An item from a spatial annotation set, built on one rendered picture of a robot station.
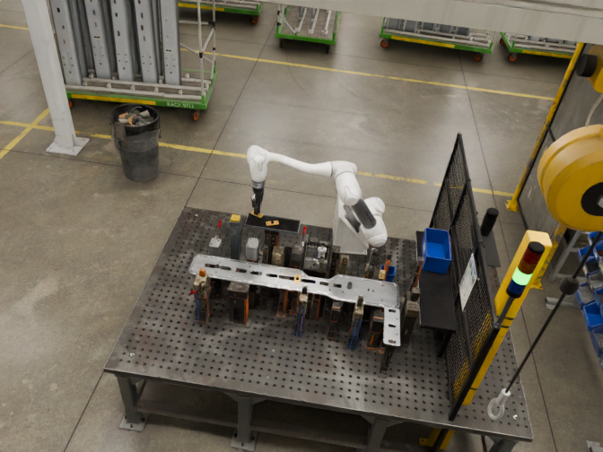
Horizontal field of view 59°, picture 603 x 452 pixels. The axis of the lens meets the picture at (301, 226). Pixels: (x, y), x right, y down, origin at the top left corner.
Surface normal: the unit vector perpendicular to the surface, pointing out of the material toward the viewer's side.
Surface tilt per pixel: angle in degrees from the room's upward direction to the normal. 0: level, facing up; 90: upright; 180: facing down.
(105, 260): 0
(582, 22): 90
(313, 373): 0
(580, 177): 85
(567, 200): 93
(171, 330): 0
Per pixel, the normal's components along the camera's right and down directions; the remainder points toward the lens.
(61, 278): 0.08, -0.76
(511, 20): -0.13, 0.63
